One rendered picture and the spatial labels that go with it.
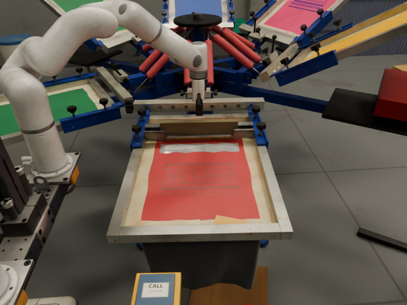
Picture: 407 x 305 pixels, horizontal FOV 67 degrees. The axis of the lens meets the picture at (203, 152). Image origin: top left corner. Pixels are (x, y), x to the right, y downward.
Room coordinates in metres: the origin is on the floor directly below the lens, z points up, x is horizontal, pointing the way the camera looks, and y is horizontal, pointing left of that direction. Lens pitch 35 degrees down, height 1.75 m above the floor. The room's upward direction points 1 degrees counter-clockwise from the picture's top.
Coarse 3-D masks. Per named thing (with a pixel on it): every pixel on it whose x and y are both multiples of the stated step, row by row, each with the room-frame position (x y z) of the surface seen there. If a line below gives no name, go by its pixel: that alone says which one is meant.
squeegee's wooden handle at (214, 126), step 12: (168, 120) 1.24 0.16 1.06; (180, 120) 1.24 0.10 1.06; (192, 120) 1.24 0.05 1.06; (204, 120) 1.24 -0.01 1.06; (216, 120) 1.23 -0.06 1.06; (228, 120) 1.23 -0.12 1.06; (168, 132) 1.22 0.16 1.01; (180, 132) 1.22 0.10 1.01; (192, 132) 1.22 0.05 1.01; (204, 132) 1.22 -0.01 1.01; (216, 132) 1.22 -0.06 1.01; (228, 132) 1.22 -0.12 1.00
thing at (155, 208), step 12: (156, 144) 1.21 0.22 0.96; (168, 144) 1.21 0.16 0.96; (156, 156) 1.11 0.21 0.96; (168, 156) 1.11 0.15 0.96; (180, 156) 1.11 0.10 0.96; (192, 156) 1.11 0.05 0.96; (156, 168) 1.02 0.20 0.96; (156, 180) 0.95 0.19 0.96; (156, 192) 0.87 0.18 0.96; (144, 204) 0.81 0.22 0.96; (156, 204) 0.81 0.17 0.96; (168, 204) 0.81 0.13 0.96; (180, 204) 0.81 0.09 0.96; (192, 204) 0.81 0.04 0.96; (144, 216) 0.76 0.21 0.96; (156, 216) 0.75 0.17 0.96; (168, 216) 0.75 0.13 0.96; (180, 216) 0.75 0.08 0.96; (192, 216) 0.75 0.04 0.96
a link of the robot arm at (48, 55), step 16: (64, 16) 0.90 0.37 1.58; (80, 16) 0.90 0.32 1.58; (96, 16) 0.91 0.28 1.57; (112, 16) 0.94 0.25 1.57; (48, 32) 0.88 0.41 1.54; (64, 32) 0.87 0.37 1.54; (80, 32) 0.89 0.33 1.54; (96, 32) 0.91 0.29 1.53; (112, 32) 0.94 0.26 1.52; (16, 48) 0.91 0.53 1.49; (32, 48) 0.85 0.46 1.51; (48, 48) 0.84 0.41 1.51; (64, 48) 0.86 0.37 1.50; (16, 64) 0.88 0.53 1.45; (32, 64) 0.83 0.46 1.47; (48, 64) 0.83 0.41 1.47; (64, 64) 0.86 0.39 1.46
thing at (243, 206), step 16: (240, 144) 1.19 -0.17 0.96; (208, 160) 1.07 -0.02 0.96; (224, 160) 1.07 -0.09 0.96; (240, 160) 1.07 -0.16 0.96; (240, 176) 0.96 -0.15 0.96; (240, 192) 0.87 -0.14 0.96; (208, 208) 0.79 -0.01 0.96; (224, 208) 0.79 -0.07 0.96; (240, 208) 0.78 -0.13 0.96; (256, 208) 0.78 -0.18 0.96
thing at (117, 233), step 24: (240, 120) 1.39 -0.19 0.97; (144, 144) 1.20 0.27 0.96; (264, 168) 0.97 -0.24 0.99; (120, 192) 0.84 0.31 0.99; (120, 216) 0.72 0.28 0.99; (120, 240) 0.64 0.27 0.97; (144, 240) 0.64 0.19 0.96; (168, 240) 0.64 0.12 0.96; (192, 240) 0.64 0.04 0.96; (216, 240) 0.64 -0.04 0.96
